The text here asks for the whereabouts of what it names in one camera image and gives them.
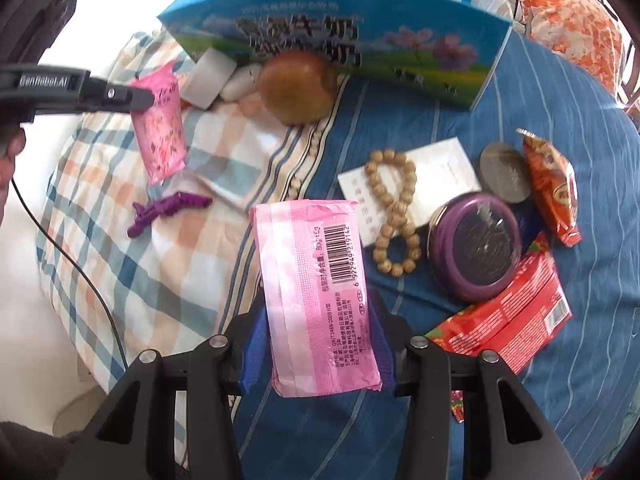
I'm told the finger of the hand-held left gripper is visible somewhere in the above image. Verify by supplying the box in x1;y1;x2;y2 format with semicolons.
87;77;156;112

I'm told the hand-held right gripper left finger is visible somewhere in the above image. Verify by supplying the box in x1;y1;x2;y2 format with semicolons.
57;306;274;480

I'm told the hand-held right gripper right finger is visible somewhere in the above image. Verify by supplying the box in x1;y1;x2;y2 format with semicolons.
371;304;581;480

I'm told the small pink sachet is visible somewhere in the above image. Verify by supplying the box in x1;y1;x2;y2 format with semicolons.
129;60;188;186

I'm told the white rectangular block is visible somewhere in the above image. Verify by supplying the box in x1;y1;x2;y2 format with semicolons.
179;49;237;110

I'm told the wooden bead bracelet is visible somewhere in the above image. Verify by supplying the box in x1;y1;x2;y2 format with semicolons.
364;149;422;277

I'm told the large pink packet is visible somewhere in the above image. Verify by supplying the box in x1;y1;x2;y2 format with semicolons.
249;198;383;398

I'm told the purple hair clip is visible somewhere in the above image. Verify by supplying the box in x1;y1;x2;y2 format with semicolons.
126;192;213;239

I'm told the purple round tin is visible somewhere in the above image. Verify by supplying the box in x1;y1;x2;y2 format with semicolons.
427;191;523;303

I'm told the red snack packet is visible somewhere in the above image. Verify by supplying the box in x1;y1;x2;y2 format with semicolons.
424;232;573;423

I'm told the brown round fruit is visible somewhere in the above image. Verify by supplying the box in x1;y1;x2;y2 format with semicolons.
257;50;340;126

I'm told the white paper card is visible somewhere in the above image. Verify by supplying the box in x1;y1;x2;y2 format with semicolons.
337;136;478;248

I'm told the dark round compact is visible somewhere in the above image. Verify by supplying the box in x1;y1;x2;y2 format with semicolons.
478;142;533;206

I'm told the orange-red snack packet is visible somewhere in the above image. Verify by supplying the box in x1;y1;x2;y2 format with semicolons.
516;128;582;247

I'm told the blue milk carton box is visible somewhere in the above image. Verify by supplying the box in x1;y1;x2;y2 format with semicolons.
157;0;516;112

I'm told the person's left hand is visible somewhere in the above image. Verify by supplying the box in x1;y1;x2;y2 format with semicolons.
0;127;27;223

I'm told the plaid bed sheet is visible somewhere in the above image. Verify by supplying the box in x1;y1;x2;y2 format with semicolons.
35;30;351;396

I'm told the dark grey fleece clothing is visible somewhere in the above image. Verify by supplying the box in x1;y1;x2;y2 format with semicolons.
0;420;83;480

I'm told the blue striped bed sheet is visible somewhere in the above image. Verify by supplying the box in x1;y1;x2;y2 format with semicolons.
232;35;640;480

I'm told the orange floral pillow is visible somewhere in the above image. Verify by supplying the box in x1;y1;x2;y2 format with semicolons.
520;0;626;93

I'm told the black cable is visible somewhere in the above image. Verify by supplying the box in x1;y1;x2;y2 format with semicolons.
10;175;128;368

